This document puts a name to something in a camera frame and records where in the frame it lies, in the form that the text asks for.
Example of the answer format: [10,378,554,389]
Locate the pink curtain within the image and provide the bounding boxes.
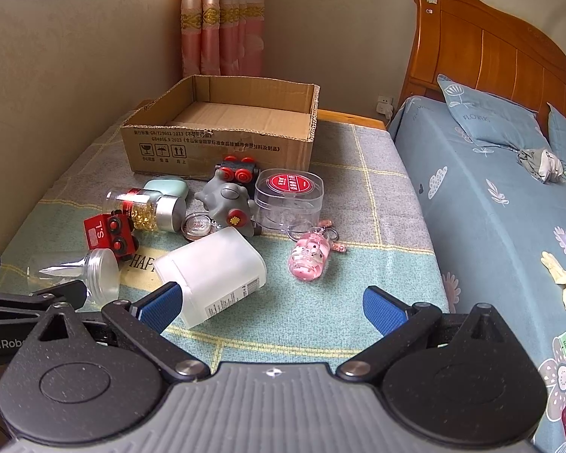
[180,0,267,77]

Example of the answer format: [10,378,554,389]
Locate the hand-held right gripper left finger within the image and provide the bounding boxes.
[35,282,211,384]

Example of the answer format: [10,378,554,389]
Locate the mint green earbud case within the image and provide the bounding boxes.
[144,176,190,199]

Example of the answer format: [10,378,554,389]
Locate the wooden headboard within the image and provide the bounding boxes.
[398,0,566,128]

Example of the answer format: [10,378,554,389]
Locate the red toy train car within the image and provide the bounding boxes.
[83,213,141,261]

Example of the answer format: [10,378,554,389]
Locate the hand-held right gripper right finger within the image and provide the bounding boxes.
[335,285,517,383]

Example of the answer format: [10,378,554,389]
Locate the grey crumpled cloth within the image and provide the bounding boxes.
[516,147,566,184]

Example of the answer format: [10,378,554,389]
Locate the clear round box red label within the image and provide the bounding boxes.
[254,168,325,233]

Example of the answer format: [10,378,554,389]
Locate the black toy train car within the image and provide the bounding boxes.
[214,154,261,199]

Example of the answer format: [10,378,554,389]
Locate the clear plastic jar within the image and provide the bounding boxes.
[38,248,121,305]

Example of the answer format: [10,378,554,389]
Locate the blue printed bed sheet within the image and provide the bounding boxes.
[388,96,566,453]

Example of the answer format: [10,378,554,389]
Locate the small round silver compact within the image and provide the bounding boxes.
[181,212,217,237]

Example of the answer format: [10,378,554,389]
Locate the capsule bottle silver cap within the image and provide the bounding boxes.
[105,188,187,233]

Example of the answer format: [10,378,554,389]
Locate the grey elephant toy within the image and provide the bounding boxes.
[194,170,261,239]

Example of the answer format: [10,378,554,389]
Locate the brown cardboard box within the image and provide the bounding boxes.
[120,74,321,182]

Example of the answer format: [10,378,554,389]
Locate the grey green checked blanket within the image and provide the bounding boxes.
[0,116,456,373]

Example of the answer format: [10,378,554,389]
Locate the pink cat keychain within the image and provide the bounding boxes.
[288,219,347,284]

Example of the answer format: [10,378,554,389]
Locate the white frosted plastic bottle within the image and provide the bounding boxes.
[153,226,267,328]

